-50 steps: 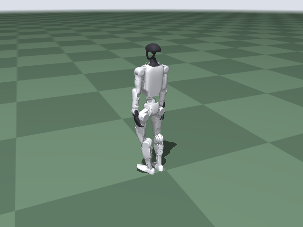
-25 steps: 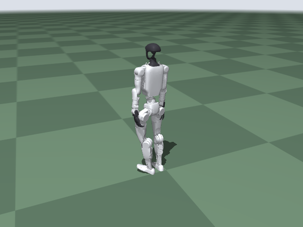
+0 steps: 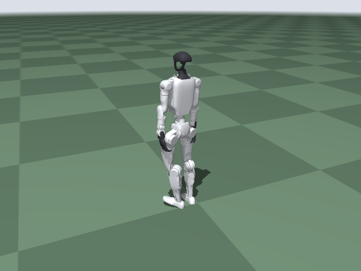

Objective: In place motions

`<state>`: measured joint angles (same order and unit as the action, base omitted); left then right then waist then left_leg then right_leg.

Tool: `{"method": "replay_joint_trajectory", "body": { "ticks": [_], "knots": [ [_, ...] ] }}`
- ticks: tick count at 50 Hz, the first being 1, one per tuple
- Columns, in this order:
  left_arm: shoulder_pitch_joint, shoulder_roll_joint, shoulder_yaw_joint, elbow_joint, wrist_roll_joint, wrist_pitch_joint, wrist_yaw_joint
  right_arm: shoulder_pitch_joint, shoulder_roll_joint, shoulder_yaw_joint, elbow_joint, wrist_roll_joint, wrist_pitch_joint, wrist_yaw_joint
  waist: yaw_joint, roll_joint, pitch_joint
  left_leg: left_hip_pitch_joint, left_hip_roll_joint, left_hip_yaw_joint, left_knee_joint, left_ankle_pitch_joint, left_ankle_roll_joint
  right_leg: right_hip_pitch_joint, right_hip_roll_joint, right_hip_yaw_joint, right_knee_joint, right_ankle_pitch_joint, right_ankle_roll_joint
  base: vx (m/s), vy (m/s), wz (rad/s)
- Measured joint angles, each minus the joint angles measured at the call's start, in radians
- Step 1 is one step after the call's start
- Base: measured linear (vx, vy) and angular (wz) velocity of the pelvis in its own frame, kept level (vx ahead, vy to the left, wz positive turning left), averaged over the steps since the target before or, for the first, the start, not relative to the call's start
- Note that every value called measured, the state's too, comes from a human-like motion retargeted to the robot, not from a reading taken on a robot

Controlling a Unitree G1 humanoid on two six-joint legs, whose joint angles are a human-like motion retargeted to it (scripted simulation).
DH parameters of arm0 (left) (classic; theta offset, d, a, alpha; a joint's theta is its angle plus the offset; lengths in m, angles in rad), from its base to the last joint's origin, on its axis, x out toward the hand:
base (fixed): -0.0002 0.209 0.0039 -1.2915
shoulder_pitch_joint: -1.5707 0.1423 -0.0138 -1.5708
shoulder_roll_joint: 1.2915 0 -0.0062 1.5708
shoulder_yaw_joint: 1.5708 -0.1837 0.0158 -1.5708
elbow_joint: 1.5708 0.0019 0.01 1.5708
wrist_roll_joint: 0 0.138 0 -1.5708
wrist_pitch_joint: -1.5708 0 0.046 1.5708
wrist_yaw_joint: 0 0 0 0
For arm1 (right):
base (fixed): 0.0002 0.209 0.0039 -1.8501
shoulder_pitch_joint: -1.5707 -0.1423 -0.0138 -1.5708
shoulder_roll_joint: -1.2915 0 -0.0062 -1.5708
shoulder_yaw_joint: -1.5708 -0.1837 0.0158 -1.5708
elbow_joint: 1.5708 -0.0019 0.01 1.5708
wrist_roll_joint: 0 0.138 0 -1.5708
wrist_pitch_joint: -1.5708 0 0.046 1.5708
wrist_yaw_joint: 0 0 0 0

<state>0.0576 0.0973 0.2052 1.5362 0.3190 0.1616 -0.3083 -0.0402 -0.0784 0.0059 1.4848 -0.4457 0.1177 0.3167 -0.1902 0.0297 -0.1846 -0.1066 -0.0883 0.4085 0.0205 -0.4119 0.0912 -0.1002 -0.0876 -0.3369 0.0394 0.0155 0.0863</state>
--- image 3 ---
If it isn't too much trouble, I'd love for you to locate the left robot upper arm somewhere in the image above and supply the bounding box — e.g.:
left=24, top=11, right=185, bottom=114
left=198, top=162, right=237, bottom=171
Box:
left=160, top=79, right=174, bottom=114

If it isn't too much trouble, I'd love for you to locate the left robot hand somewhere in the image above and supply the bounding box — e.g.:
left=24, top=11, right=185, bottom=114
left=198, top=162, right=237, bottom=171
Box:
left=158, top=131, right=172, bottom=152

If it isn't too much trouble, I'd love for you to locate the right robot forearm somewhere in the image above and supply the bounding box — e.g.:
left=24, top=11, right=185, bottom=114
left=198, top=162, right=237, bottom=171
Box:
left=189, top=105, right=199, bottom=126

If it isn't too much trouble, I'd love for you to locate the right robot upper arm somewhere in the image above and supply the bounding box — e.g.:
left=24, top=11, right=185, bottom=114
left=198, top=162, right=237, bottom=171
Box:
left=192, top=77, right=201, bottom=107

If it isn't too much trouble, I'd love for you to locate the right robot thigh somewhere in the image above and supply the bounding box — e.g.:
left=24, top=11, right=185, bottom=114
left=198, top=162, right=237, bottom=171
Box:
left=180, top=126, right=196, bottom=171

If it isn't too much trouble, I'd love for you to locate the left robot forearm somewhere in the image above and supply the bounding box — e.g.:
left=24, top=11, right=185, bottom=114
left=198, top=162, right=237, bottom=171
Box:
left=156, top=106, right=166, bottom=137

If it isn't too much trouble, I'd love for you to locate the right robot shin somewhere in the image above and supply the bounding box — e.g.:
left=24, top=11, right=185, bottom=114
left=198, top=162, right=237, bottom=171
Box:
left=183, top=160, right=195, bottom=198

